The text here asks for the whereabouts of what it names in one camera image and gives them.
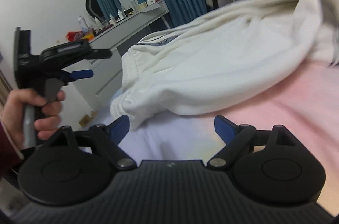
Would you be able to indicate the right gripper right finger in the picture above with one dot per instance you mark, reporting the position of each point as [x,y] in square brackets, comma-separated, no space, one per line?
[237,139]

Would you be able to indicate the cardboard box on floor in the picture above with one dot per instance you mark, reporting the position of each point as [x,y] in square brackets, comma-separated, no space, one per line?
[86,119]

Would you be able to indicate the person's left hand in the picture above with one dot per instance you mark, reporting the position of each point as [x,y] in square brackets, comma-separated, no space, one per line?
[12,116]

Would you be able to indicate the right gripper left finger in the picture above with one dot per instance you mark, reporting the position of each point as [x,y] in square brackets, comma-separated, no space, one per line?
[107,139]

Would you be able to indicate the white dressing table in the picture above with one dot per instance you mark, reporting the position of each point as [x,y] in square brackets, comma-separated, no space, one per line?
[107,79]

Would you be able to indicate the white zip-up sweatshirt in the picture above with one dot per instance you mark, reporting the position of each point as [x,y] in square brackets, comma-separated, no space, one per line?
[224,57]

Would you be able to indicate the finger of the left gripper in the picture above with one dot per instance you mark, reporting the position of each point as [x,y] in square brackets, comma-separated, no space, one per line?
[82,74]
[97,54]

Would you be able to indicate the wavy black-framed mirror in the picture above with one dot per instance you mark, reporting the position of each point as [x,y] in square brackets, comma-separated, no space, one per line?
[103,9]

